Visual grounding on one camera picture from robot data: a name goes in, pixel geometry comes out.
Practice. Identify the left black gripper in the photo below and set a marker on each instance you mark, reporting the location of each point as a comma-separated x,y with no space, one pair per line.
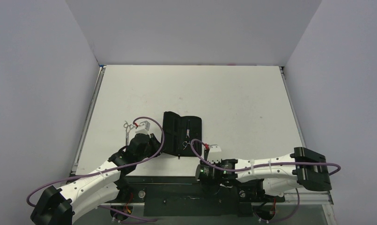
156,145

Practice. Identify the silver thinning scissors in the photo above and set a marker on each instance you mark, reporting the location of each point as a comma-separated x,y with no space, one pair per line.
128,127

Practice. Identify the silver scissors red tip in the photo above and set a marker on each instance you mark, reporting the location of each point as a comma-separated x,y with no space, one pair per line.
186,142

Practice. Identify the black zippered tool case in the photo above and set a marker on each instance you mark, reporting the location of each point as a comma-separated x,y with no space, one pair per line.
174,127

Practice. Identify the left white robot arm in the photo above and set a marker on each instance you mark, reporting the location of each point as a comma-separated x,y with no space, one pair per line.
66,204

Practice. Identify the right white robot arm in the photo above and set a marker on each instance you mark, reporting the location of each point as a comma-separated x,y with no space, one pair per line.
303,168

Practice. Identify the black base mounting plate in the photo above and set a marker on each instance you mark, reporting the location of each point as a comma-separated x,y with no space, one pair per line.
184,196

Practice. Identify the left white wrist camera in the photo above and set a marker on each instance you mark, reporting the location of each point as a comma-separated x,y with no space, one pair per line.
143,128

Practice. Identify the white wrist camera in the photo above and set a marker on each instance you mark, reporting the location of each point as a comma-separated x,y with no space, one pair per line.
143,128
213,154

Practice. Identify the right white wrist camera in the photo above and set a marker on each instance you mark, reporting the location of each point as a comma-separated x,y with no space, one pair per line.
213,154

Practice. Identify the aluminium frame rail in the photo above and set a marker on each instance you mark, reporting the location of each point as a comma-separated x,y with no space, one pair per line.
88,119

